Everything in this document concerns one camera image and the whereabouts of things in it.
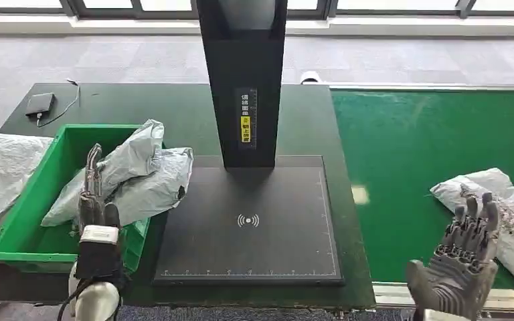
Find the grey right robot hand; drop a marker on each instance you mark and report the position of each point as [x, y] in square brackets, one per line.
[461, 270]

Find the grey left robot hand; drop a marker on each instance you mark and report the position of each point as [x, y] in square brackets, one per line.
[94, 208]

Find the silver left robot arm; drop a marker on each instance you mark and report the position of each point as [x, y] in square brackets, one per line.
[97, 303]

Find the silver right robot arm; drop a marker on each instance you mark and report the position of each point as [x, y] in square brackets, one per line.
[439, 316]

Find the green plastic crate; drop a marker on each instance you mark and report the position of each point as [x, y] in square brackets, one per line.
[22, 235]

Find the white crinkled plastic bag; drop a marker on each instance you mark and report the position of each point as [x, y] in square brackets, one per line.
[2, 177]

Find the small black power bank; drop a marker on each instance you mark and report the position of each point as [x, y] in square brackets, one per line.
[40, 103]

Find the green conveyor belt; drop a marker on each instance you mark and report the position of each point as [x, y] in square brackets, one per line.
[399, 146]

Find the yellow and black column label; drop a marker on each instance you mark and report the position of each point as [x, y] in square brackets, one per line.
[246, 119]

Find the black scanner column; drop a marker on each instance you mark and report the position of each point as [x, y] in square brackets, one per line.
[243, 88]

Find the white round fixture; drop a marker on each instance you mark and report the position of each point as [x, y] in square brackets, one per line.
[310, 77]

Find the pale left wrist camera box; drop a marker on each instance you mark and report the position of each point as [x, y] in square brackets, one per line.
[99, 254]

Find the aluminium conveyor frame rail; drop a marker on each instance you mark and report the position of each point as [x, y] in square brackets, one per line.
[390, 297]

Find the black scanner base plate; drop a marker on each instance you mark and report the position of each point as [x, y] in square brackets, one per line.
[248, 239]

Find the dark window frame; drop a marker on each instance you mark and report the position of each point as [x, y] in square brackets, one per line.
[106, 9]

